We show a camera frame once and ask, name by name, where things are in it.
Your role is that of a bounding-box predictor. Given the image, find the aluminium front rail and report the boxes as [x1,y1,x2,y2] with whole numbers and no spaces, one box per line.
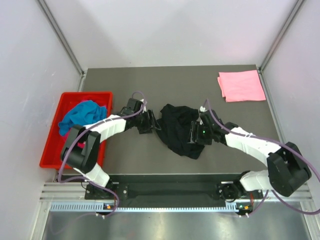
[39,181,313,203]

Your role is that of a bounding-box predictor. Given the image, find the pink folded t shirt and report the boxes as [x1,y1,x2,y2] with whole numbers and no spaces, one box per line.
[217,70,266,103]

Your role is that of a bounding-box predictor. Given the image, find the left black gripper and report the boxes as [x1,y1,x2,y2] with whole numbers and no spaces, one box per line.
[133,108,161,134]

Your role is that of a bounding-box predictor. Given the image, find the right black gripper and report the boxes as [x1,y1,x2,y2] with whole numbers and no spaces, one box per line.
[187,121,213,145]

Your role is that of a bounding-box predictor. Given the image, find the red plastic bin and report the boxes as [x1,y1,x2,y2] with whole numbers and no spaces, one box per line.
[39,91,113,170]

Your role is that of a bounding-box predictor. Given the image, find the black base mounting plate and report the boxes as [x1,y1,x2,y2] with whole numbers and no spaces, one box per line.
[84,174,251,201]

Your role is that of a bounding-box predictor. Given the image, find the blue t shirt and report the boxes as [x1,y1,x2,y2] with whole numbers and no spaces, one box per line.
[58,100,108,137]

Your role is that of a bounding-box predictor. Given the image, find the magenta t shirt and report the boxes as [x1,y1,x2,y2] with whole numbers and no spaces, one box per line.
[61,99,108,151]

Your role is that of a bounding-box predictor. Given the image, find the left aluminium frame post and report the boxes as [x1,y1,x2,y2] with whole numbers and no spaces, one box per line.
[35,0,85,76]

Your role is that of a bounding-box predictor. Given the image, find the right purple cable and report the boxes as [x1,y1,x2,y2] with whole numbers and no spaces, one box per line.
[204,98,320,216]

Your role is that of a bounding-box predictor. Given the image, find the black t shirt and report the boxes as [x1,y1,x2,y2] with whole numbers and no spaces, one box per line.
[156,104,205,160]

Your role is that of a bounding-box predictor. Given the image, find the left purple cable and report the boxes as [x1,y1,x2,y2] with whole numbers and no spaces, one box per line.
[49,90,148,221]

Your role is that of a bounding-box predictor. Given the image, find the right aluminium frame post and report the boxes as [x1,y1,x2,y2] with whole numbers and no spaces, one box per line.
[258,0,307,73]

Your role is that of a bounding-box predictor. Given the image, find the aluminium frame post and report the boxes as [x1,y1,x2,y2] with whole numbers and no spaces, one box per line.
[35,0,85,76]
[258,0,307,73]

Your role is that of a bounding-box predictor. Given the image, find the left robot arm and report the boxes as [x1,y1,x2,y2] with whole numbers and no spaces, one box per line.
[60,98,161,199]

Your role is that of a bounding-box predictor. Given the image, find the grey slotted cable duct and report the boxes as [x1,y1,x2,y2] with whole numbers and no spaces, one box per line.
[50,202,253,213]

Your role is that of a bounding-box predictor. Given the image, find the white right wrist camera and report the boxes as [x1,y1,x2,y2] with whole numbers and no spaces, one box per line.
[199,106,207,113]

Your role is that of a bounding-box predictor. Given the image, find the purple cable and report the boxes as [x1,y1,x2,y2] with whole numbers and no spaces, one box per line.
[204,98,320,216]
[49,90,148,221]

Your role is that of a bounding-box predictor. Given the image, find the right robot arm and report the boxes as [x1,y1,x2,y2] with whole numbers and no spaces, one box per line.
[188,107,312,198]

